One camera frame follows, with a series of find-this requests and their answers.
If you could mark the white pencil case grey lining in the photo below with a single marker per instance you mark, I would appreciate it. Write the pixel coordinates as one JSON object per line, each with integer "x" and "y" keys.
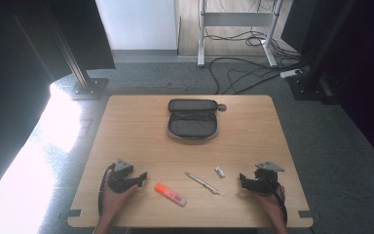
{"x": 192, "y": 125}

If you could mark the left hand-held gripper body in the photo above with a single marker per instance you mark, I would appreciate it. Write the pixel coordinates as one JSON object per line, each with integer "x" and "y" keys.
{"x": 120, "y": 182}

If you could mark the silver white pen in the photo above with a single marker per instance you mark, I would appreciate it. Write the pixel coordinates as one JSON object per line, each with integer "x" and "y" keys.
{"x": 202, "y": 183}

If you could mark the small silver cap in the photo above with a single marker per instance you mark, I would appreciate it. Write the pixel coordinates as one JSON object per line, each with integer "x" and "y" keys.
{"x": 219, "y": 172}

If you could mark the white power strip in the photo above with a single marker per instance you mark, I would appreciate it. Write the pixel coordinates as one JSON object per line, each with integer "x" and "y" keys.
{"x": 290, "y": 73}

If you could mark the person's left hand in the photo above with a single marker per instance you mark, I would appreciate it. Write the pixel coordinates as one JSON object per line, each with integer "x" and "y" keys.
{"x": 117, "y": 201}

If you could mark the orange highlighter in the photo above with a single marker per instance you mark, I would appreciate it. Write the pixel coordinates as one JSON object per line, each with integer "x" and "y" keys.
{"x": 170, "y": 194}

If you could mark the black metal stand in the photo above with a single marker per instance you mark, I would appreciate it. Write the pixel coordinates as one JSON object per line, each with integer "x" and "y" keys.
{"x": 308, "y": 86}
{"x": 82, "y": 83}

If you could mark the person's right hand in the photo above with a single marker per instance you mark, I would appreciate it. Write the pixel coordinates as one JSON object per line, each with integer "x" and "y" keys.
{"x": 272, "y": 206}

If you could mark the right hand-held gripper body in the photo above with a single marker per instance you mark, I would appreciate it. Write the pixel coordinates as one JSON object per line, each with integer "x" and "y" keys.
{"x": 268, "y": 183}

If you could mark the black table edge bracket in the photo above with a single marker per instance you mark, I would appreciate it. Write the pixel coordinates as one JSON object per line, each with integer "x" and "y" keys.
{"x": 73, "y": 213}

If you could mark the white desk frame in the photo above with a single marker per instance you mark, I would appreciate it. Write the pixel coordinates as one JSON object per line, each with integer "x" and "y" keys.
{"x": 237, "y": 19}

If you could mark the dark curtain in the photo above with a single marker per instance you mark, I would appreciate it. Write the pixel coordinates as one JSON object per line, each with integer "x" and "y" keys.
{"x": 9, "y": 65}
{"x": 366, "y": 81}

